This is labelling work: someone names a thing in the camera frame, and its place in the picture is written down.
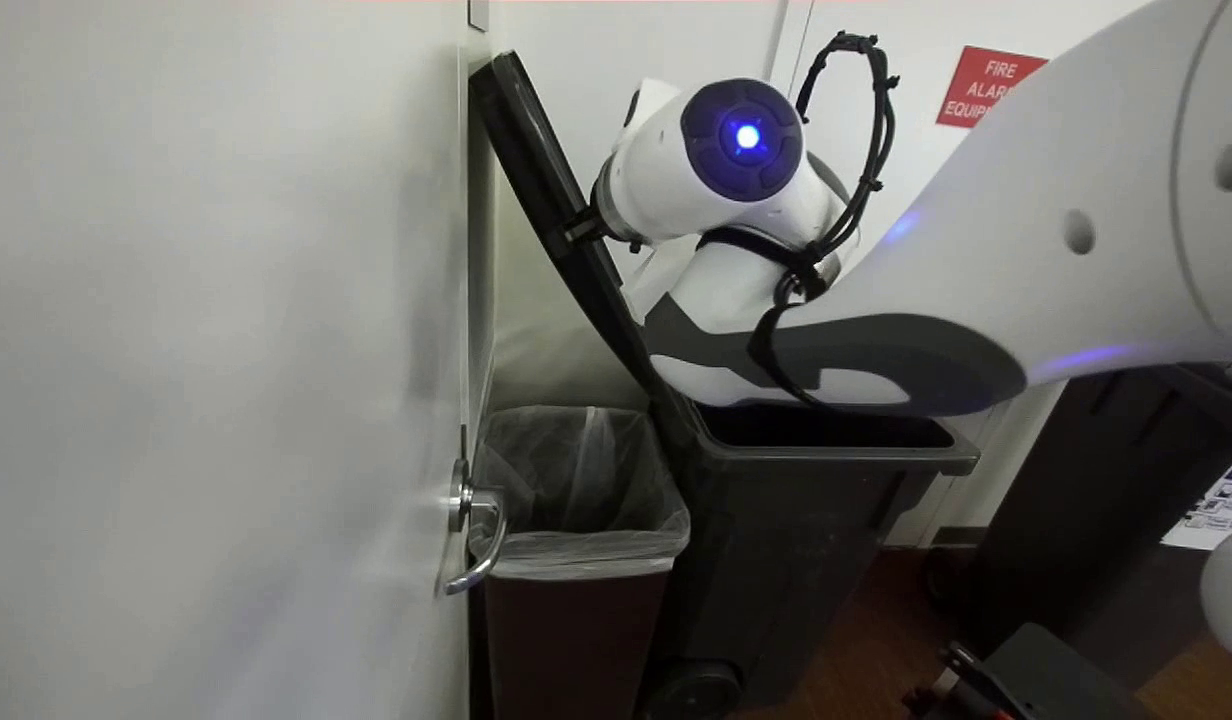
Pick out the clear plastic bin liner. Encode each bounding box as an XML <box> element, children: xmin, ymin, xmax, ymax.
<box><xmin>469</xmin><ymin>399</ymin><xmax>697</xmax><ymax>590</ymax></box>

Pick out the black hinged dustbin lid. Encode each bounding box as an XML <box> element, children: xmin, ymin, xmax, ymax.
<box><xmin>462</xmin><ymin>47</ymin><xmax>712</xmax><ymax>474</ymax></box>

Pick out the red fire alarm sign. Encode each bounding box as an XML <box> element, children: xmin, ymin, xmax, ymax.
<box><xmin>932</xmin><ymin>39</ymin><xmax>1052</xmax><ymax>133</ymax></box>

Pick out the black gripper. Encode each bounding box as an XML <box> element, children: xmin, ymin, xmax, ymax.
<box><xmin>556</xmin><ymin>195</ymin><xmax>613</xmax><ymax>255</ymax></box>

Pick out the large black wheeled dustbin body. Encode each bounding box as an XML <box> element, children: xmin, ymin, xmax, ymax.
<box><xmin>639</xmin><ymin>398</ymin><xmax>984</xmax><ymax>720</ymax></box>

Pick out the small brown waste bin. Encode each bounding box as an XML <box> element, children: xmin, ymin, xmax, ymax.
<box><xmin>469</xmin><ymin>404</ymin><xmax>691</xmax><ymax>720</ymax></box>

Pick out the white printed paper notice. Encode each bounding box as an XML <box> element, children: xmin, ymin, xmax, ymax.
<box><xmin>1156</xmin><ymin>458</ymin><xmax>1232</xmax><ymax>557</ymax></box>

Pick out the white open door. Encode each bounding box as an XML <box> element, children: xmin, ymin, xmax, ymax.
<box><xmin>0</xmin><ymin>0</ymin><xmax>493</xmax><ymax>720</ymax></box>

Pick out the silver lever door handle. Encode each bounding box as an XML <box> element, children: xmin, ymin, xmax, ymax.
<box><xmin>427</xmin><ymin>458</ymin><xmax>512</xmax><ymax>606</ymax></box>

